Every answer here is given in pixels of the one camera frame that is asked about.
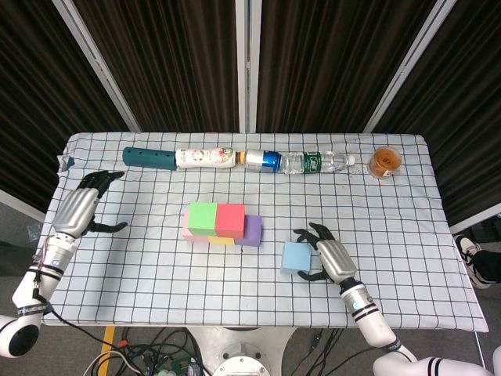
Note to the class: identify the clear green-label water bottle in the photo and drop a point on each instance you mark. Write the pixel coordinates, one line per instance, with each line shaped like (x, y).
(313, 163)

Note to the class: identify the teal cylindrical case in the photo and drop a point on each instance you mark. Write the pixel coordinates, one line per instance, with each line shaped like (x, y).
(148, 158)

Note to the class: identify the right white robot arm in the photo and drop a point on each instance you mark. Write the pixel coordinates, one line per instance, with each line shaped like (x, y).
(375, 325)

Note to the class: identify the teal tape piece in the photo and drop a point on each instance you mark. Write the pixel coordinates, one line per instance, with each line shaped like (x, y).
(69, 161)

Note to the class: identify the yellow foam cube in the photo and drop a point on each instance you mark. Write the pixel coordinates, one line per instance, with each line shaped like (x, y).
(221, 240)

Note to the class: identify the black pleated curtain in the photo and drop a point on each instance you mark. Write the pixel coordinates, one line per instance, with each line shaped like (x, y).
(469, 98)
(325, 58)
(31, 98)
(164, 58)

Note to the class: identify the white aluminium frame post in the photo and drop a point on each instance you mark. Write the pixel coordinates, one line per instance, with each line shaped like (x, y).
(409, 66)
(247, 58)
(98, 66)

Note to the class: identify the pink foam cube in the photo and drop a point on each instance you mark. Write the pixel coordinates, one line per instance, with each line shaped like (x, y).
(186, 233)

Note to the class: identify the white black grid tablecloth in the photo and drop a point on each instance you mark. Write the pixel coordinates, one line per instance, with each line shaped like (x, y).
(195, 293)

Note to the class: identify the yellow floor tape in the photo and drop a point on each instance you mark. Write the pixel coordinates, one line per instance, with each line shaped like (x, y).
(108, 338)

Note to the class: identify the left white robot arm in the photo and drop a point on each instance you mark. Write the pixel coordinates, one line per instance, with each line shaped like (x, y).
(31, 297)

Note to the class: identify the red foam cube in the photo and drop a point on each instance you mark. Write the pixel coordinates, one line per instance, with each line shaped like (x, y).
(230, 221)

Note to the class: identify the black trouser leg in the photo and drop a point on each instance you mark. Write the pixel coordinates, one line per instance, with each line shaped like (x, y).
(491, 266)

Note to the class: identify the white floral drink bottle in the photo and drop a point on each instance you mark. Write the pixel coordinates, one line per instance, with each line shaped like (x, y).
(203, 158)

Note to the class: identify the silver blue drink can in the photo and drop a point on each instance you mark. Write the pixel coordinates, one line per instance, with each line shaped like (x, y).
(262, 160)

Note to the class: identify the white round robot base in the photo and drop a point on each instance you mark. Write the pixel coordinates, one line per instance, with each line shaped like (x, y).
(242, 352)

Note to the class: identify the green foam cube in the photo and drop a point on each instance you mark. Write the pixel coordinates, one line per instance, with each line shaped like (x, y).
(202, 219)

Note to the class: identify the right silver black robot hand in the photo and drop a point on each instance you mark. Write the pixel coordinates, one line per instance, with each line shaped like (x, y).
(336, 260)

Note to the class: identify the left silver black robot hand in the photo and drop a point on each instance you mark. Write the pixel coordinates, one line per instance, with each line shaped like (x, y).
(76, 211)

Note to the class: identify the light blue foam cube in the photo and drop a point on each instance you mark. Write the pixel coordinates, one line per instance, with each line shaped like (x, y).
(296, 257)

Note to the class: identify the clear cup with orange contents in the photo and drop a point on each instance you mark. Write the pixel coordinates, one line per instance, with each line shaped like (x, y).
(384, 161)

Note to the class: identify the white aluminium frame bar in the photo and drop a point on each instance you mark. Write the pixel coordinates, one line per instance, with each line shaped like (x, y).
(21, 205)
(479, 219)

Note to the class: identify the white black sneaker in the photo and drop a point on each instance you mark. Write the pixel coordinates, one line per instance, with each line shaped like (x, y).
(467, 254)

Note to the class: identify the purple foam cube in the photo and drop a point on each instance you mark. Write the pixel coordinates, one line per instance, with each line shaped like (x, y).
(252, 233)

